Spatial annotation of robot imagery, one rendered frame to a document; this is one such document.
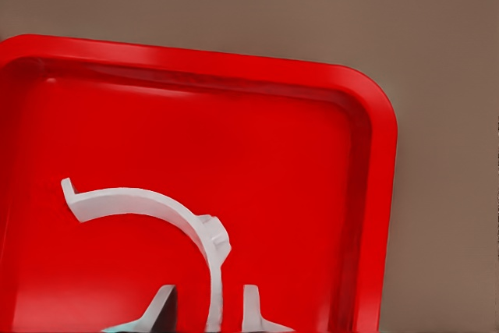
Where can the white drainage pipe clamp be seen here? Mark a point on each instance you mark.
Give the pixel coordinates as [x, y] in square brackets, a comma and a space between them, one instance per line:
[171, 208]

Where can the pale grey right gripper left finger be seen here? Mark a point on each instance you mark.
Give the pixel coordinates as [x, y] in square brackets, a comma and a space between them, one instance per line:
[160, 309]

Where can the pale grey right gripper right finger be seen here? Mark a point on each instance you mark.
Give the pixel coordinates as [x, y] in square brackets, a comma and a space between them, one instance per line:
[251, 309]

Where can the red square plate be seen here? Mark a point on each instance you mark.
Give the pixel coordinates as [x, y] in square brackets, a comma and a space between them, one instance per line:
[253, 146]

